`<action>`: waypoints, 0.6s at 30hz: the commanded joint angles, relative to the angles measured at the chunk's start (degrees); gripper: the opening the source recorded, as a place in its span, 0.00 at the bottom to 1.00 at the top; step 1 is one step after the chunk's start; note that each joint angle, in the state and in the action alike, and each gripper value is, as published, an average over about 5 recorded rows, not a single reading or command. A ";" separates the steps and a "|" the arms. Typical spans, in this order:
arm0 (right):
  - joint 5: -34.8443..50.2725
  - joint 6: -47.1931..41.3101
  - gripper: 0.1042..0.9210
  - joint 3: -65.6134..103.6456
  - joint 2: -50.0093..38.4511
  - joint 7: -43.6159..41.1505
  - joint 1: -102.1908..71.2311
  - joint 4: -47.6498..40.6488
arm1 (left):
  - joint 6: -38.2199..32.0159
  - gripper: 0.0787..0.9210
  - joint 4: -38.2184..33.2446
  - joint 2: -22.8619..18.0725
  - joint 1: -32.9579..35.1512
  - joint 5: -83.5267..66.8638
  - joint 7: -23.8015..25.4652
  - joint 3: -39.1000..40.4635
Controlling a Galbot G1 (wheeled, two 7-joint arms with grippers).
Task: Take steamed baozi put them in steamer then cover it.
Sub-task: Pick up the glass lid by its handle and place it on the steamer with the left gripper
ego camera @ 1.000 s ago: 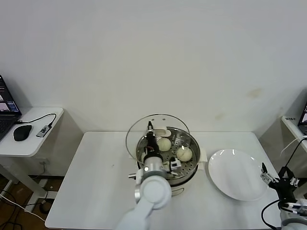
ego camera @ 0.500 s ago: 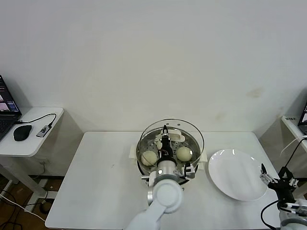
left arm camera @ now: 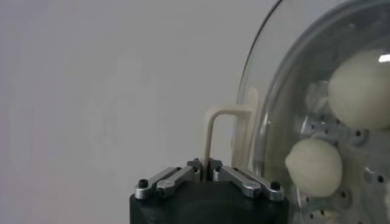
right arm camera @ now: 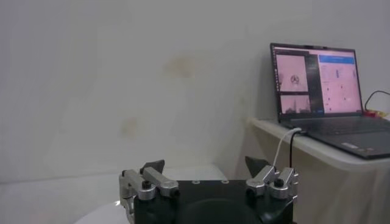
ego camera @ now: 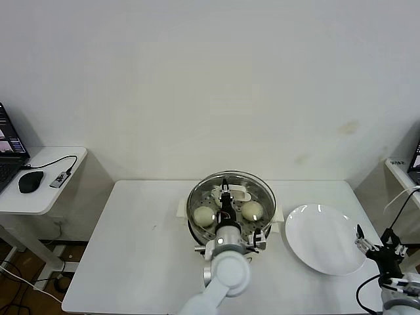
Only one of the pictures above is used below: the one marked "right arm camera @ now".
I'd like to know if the white side table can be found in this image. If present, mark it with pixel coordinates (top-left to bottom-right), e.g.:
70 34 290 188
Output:
248 117 390 174

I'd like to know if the red yellow connector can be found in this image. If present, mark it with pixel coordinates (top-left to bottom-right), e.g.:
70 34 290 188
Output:
364 108 390 119

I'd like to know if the white round plate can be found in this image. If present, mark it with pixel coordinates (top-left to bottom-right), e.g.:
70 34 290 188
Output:
74 199 135 224

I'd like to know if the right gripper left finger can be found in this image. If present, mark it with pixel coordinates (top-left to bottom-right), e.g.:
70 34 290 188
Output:
118 159 180 201

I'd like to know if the black laptop pink screen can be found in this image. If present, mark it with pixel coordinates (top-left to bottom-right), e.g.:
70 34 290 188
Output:
269 42 390 161

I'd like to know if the thin black looped cable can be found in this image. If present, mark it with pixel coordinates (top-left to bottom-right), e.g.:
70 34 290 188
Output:
364 90 390 112

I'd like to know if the white charging cable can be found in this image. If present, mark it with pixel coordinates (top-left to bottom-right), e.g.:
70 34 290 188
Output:
272 127 302 169

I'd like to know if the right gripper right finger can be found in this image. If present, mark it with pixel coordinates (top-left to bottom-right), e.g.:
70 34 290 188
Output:
245 156 299 200

